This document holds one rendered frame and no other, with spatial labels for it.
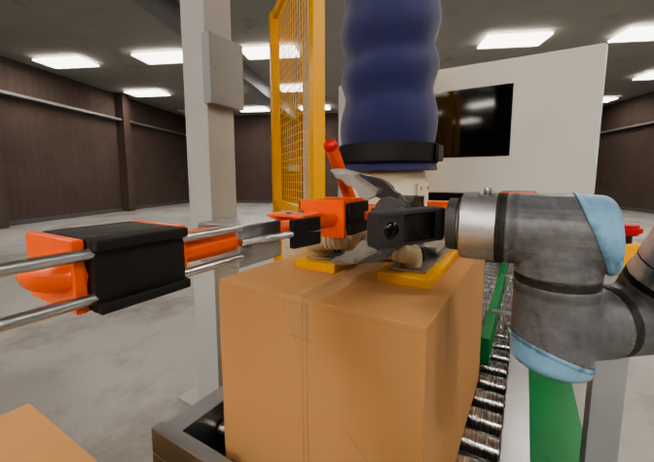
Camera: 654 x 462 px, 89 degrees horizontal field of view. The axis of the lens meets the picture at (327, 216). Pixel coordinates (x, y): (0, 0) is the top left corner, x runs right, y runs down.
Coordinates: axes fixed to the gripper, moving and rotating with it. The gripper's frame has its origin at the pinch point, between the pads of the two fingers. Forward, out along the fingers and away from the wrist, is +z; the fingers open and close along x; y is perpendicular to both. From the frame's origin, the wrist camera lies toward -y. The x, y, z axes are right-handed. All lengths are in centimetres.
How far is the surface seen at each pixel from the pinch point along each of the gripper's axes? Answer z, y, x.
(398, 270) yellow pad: -8.0, 12.7, -11.0
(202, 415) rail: 34, 0, -48
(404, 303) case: -12.7, 1.9, -12.8
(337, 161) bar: -0.6, 2.3, 8.9
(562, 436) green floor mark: -48, 124, -108
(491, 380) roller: -22, 58, -53
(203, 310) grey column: 106, 59, -59
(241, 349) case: 16.2, -3.9, -25.6
